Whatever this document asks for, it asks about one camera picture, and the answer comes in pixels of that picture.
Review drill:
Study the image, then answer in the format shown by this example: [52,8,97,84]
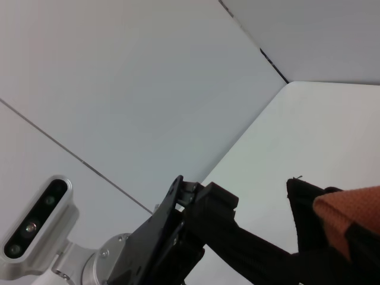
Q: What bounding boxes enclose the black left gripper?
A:
[106,175,240,285]

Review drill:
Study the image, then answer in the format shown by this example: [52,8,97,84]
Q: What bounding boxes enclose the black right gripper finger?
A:
[344,222,380,268]

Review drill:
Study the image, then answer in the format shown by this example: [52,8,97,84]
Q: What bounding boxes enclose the black food bag orange handles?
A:
[183,175,380,285]

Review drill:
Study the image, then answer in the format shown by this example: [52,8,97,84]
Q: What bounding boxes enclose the silver camera mount bracket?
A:
[0,204,100,281]

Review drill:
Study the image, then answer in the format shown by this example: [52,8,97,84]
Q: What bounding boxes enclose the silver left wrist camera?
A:
[0,175,74,264]

